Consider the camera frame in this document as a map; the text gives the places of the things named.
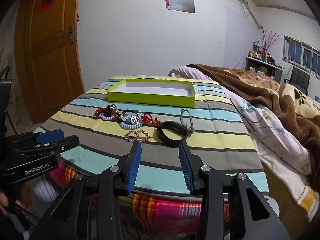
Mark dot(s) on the black fitness band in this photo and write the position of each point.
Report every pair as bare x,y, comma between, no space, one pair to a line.
165,137

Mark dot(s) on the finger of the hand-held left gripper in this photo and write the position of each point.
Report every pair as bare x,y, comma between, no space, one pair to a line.
67,142
48,135

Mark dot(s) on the green cardboard box tray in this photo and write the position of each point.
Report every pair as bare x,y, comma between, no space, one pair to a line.
150,97

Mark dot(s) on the row of bottles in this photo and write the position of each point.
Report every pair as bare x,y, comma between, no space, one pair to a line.
260,52

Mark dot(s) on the window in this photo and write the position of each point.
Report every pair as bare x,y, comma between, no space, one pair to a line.
303,55

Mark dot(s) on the red hair scrunchie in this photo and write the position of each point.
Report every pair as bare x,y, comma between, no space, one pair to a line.
147,118

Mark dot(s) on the colourful plaid cloth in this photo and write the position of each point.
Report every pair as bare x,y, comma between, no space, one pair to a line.
155,207

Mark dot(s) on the cluttered wooden desk shelf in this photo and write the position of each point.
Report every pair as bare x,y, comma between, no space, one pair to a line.
260,66

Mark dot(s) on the person's left hand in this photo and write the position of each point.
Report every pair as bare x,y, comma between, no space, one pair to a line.
4,203

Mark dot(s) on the brown fleece blanket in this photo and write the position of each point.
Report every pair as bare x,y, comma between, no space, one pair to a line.
270,90

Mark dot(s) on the black office chair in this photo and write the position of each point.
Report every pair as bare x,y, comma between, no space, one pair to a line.
300,78

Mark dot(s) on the brown beaded ornament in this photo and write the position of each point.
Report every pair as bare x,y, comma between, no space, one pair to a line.
111,108

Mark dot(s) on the floral quilt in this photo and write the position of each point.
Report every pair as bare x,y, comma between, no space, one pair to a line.
260,125

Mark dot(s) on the wrapped wall pipe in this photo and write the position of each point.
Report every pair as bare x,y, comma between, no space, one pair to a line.
251,12

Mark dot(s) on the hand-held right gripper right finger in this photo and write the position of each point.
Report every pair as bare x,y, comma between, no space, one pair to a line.
186,170

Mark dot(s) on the metal door latch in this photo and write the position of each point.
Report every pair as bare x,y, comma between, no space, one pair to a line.
70,33

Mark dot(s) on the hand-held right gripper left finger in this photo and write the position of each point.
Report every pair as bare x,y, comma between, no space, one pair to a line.
134,166

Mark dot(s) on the pink flower branches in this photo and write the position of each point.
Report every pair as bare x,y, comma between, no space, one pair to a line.
268,40

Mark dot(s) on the wooden door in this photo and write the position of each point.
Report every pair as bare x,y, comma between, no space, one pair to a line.
47,67

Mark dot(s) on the red door poster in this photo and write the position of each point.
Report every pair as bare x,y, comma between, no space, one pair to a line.
48,0

